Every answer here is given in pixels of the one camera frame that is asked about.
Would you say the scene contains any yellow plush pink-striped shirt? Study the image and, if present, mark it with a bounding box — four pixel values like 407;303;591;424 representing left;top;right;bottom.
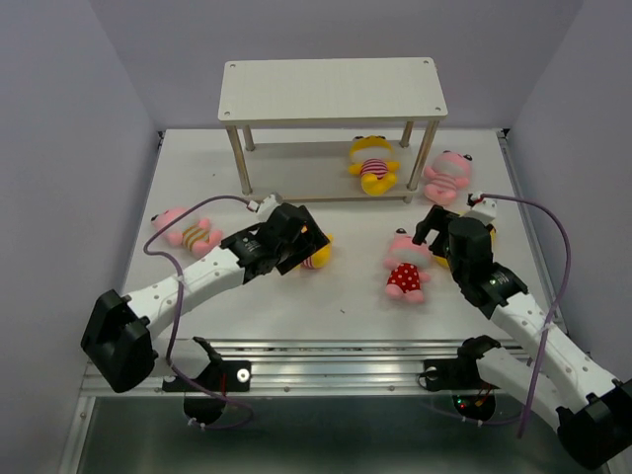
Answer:
300;234;334;270

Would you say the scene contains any yellow plush red-striped shirt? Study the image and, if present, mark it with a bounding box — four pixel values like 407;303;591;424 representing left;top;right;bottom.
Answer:
348;135;400;197

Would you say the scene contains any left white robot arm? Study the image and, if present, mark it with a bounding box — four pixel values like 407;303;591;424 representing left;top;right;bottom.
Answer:
80;202;330;393

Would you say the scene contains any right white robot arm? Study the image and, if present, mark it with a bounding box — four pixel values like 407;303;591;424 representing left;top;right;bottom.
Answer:
413;205;631;470

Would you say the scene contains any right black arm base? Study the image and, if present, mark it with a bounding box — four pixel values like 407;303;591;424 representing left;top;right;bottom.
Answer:
417;336;501;425

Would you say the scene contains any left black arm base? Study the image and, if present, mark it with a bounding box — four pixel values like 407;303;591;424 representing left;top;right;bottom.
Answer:
161;337;254;431

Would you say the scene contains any white two-tier shelf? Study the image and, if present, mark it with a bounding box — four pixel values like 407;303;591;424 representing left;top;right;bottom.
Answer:
218;57;447;202

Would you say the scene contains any yellow plush blue-striped shirt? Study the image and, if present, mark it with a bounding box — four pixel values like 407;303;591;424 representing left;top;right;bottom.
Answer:
430;209;497;270

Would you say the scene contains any pink plush pink-striped shirt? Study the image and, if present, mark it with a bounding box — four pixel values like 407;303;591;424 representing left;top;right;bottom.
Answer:
424;150;473;206

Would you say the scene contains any pink plush red polka-dot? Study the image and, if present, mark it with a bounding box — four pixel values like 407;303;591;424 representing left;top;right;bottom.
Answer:
384;228;433;304

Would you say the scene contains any pink plush orange-striped shirt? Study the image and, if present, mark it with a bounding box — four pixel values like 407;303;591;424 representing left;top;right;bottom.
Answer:
150;207;223;259

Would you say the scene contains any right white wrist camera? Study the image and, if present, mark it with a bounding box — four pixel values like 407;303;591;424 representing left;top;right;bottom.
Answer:
464;192;498;226

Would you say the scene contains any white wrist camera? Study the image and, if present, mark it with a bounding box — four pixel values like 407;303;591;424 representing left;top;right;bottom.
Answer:
247;193;283;221
464;192;498;226

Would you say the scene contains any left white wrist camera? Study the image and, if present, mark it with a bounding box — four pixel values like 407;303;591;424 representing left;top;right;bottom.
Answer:
247;193;283;221

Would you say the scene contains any aluminium rail frame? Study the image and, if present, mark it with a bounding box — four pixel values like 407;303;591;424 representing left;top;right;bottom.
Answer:
57;128;624;474

